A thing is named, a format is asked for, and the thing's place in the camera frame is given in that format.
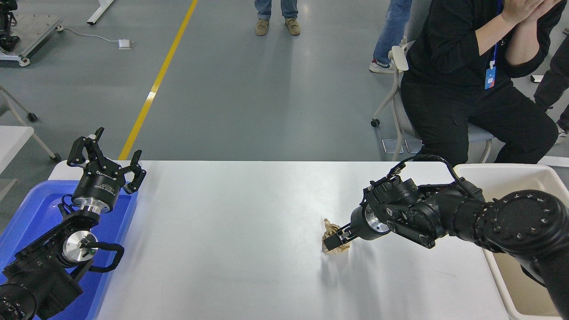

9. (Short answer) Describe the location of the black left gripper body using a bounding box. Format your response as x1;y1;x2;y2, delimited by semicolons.
72;161;123;208

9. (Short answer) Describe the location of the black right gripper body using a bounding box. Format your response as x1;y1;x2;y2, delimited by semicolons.
350;205;379;241

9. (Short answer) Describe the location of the tan paper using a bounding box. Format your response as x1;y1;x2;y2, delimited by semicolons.
322;218;352;255

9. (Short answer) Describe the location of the person's right hand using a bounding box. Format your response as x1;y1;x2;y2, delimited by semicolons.
501;0;541;26

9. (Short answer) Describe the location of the person's left hand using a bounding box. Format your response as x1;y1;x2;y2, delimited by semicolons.
525;0;561;28

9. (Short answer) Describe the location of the blue plastic tray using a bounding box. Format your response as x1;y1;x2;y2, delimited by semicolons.
0;180;139;320

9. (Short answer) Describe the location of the white wheeled side table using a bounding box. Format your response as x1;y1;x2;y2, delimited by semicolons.
0;84;62;200

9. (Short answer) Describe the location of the metal floor plate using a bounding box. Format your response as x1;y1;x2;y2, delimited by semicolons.
381;137;423;155

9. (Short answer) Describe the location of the grey wheeled platform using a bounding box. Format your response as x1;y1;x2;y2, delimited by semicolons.
0;13;64;67

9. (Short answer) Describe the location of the white desk leg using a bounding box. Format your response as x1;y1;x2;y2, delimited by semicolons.
87;0;116;25

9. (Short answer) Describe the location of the black equipment on platform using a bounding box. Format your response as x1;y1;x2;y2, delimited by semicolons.
0;0;20;52

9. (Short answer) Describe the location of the large pale bin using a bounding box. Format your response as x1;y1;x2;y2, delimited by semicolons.
453;163;569;320

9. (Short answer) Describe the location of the grey wheeled office chair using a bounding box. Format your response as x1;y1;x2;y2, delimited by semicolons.
371;0;496;163

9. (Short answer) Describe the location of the person with tan shoes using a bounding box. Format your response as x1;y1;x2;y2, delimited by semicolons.
254;0;301;36

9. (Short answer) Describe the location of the person with blue badge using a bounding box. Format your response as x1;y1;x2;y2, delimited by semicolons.
400;0;567;166

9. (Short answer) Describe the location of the person with white sneakers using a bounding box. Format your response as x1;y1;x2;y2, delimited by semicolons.
369;0;413;74

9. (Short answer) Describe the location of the person with black shoes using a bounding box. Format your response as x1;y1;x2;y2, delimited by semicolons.
533;44;569;145

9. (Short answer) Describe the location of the white power adapter with cable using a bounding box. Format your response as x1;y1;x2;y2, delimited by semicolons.
62;27;133;50

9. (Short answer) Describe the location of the blue badge on lanyard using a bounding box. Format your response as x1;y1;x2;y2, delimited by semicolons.
484;0;505;91

